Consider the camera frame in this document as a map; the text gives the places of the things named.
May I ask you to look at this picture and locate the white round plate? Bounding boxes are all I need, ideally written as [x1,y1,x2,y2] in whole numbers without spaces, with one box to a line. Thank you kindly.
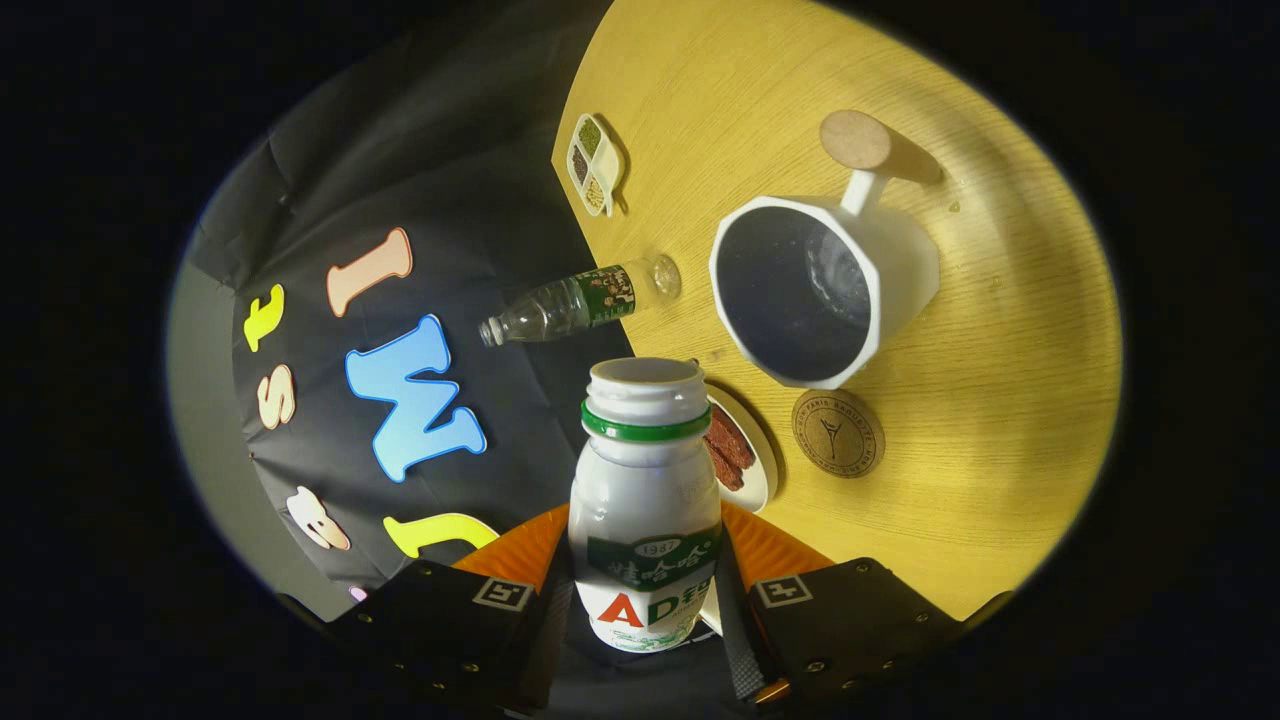
[697,385,780,636]

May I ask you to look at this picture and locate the white cup wooden handle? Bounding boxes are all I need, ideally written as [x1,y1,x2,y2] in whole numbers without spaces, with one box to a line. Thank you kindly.
[708,110,943,391]

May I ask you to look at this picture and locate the white juice bottle green label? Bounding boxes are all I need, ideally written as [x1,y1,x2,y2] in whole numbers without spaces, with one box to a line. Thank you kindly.
[567,357,723,653]

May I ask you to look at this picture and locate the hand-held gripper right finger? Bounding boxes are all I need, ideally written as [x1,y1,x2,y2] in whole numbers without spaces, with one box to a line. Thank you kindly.
[715,500,966,713]

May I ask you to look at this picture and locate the round cork coaster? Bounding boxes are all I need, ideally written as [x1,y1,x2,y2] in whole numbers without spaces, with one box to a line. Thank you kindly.
[791,389,886,479]

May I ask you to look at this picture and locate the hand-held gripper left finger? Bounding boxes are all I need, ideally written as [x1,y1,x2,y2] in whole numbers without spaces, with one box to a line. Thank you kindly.
[330,503,576,716]

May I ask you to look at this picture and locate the black backdrop cloth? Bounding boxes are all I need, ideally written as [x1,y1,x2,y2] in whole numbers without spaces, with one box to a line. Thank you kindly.
[165,0,641,621]

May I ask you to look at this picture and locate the wooden table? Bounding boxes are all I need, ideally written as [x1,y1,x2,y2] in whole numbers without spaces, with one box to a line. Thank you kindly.
[550,0,1126,621]

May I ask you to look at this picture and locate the white divided snack dish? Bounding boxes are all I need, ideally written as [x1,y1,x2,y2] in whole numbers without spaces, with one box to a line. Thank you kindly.
[566,113,626,217]

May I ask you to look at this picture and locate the clear plastic water bottle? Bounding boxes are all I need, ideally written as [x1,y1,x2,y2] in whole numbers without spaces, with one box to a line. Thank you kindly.
[478,254,683,348]

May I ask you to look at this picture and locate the brown meat slice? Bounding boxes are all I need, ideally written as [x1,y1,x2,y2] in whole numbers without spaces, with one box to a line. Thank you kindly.
[705,440,746,493]
[703,405,758,471]

